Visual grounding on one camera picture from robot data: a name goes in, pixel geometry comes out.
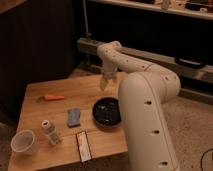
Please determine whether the wooden shelf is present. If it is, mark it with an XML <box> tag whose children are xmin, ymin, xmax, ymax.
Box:
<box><xmin>89</xmin><ymin>0</ymin><xmax>213</xmax><ymax>21</ymax></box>

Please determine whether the white rectangular box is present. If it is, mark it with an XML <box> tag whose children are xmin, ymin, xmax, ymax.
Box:
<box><xmin>76</xmin><ymin>131</ymin><xmax>92</xmax><ymax>162</ymax></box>

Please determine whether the clear plastic bottle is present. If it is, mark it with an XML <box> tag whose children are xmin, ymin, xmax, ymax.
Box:
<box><xmin>41</xmin><ymin>120</ymin><xmax>61</xmax><ymax>145</ymax></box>

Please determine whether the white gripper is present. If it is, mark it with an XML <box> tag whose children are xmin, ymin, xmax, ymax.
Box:
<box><xmin>100</xmin><ymin>59</ymin><xmax>117</xmax><ymax>91</ymax></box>

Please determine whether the long grey case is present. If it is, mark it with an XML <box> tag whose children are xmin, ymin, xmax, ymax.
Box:
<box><xmin>77</xmin><ymin>38</ymin><xmax>213</xmax><ymax>84</ymax></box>

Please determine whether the metal pole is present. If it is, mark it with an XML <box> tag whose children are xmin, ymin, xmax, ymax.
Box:
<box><xmin>82</xmin><ymin>0</ymin><xmax>90</xmax><ymax>39</ymax></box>

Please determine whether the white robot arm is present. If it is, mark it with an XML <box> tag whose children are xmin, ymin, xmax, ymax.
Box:
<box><xmin>97</xmin><ymin>41</ymin><xmax>181</xmax><ymax>171</ymax></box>

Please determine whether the wooden table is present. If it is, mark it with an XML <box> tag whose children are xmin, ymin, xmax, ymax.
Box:
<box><xmin>8</xmin><ymin>75</ymin><xmax>127</xmax><ymax>171</ymax></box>

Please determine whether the black bowl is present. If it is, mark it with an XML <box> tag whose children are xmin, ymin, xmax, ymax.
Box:
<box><xmin>92</xmin><ymin>97</ymin><xmax>121</xmax><ymax>126</ymax></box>

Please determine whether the translucent plastic cup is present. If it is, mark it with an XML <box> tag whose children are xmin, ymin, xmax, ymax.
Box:
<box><xmin>11</xmin><ymin>130</ymin><xmax>37</xmax><ymax>155</ymax></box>

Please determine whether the black cable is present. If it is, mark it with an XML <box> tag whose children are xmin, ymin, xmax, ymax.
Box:
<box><xmin>200</xmin><ymin>148</ymin><xmax>213</xmax><ymax>171</ymax></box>

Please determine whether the black case handle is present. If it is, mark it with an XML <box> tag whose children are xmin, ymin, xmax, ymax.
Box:
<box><xmin>175</xmin><ymin>58</ymin><xmax>205</xmax><ymax>69</ymax></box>

